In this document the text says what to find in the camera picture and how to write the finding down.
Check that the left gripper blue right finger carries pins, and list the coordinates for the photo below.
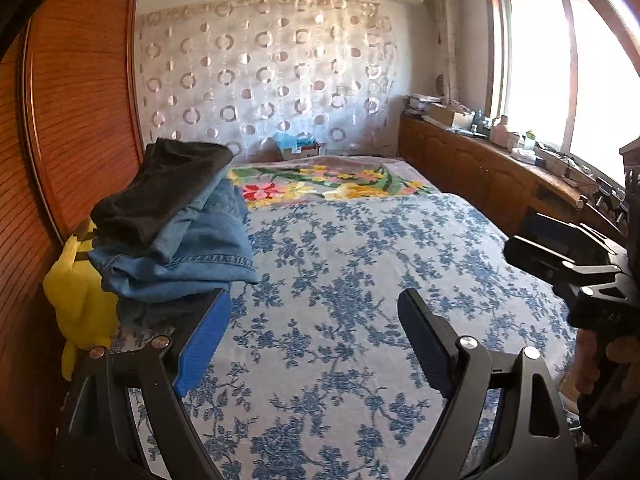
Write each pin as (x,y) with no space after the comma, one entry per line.
(530,438)

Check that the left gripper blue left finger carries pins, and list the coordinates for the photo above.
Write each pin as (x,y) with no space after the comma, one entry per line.
(101,437)

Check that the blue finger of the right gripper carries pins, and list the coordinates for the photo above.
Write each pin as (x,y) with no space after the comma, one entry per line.
(533,258)

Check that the black pants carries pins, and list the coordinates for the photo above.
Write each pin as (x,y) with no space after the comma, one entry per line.
(171,175)

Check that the long wooden cabinet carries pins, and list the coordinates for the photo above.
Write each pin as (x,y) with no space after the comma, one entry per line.
(505,190)

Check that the white bottle on cabinet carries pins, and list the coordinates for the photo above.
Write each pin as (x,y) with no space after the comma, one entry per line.
(499,132)

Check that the yellow plush toy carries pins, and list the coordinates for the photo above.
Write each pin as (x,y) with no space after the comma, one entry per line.
(86,315)

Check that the beige box on cabinet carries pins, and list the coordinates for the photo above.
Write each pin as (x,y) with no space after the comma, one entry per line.
(448,117)

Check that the blue floral bed cover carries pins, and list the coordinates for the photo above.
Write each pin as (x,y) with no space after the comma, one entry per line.
(315,377)

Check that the folded blue jeans bottom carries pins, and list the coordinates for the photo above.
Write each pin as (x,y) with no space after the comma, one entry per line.
(215,253)

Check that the folded blue jeans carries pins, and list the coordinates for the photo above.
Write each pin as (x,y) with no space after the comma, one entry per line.
(166,243)
(215,253)

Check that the folded blue jeans top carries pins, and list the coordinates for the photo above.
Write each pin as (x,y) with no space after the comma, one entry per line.
(166,243)

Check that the cardboard box with items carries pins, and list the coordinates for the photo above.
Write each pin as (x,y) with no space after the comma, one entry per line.
(297,146)

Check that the colourful flower blanket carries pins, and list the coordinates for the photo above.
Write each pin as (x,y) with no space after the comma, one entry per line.
(322,178)

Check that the sheer circle pattern curtain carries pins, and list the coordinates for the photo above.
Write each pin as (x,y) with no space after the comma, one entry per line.
(238,72)

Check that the window with wooden frame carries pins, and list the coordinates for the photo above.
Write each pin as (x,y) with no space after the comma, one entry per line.
(560,76)

